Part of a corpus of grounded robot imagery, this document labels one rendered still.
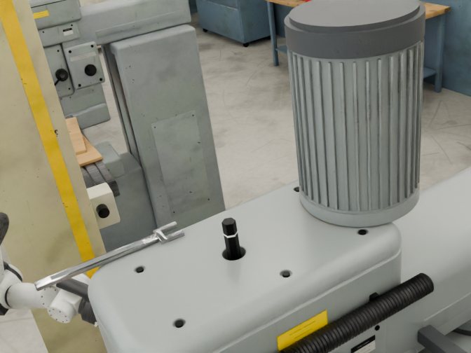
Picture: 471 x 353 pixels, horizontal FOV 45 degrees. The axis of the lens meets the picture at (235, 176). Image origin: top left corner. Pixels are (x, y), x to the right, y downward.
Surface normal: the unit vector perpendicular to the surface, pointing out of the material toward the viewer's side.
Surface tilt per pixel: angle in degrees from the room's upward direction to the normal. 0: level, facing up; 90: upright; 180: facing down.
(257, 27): 90
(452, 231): 0
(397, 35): 90
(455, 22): 90
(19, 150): 90
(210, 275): 0
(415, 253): 0
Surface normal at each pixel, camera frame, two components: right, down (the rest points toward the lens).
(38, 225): 0.50, 0.37
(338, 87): -0.40, 0.50
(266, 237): -0.13, -0.86
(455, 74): -0.86, 0.35
